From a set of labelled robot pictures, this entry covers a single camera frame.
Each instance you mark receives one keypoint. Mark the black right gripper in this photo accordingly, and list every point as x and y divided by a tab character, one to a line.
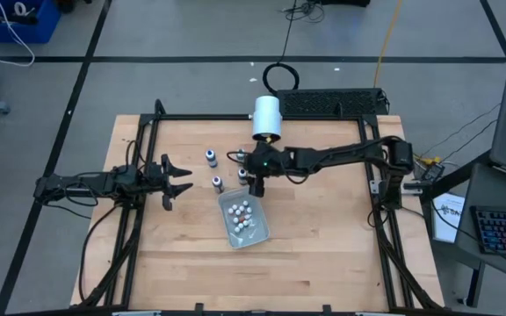
266	162

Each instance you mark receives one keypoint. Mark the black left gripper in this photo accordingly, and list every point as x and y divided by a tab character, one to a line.
158	177

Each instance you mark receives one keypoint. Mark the small bottle dark cap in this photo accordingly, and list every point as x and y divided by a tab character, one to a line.
242	176

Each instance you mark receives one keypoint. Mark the small bottle blue cap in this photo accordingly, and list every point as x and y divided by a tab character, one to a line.
211	159

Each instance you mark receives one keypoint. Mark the grey metal tray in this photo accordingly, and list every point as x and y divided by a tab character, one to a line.
253	237

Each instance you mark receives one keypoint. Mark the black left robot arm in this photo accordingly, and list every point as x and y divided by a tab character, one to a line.
81	186

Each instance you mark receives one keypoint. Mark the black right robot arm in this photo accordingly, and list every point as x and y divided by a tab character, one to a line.
336	155

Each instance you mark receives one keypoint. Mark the yellow plug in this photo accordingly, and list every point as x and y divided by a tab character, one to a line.
429	160

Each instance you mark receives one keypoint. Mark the black power adapter box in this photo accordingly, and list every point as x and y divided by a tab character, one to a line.
432	172

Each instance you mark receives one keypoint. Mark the black box edge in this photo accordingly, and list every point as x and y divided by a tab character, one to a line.
345	2

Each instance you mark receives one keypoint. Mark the white printed paper sheet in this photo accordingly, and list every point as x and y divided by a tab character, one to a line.
448	219

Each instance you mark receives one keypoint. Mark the black diagonal desk brace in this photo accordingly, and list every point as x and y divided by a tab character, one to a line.
459	175

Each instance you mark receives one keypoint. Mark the black floor object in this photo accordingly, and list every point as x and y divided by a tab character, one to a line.
66	4

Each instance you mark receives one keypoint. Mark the large blue plastic bin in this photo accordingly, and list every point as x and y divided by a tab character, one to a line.
38	26

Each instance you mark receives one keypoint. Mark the white roll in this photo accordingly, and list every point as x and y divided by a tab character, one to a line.
19	8

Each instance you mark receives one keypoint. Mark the black desk leg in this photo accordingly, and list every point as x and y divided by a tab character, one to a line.
474	285

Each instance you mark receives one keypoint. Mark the white cylindrical camera housing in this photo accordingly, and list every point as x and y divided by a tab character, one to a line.
267	116

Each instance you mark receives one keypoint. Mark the black aluminium table frame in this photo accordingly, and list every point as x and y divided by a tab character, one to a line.
218	117

